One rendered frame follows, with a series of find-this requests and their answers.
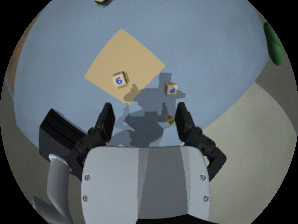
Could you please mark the tan flat mat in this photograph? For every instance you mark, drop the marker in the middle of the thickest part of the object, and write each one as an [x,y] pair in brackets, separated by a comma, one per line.
[124,53]

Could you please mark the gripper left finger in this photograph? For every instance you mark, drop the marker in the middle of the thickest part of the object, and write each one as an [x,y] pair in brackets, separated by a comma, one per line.
[97,136]

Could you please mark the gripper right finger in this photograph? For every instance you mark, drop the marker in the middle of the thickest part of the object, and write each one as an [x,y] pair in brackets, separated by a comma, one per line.
[192,136]

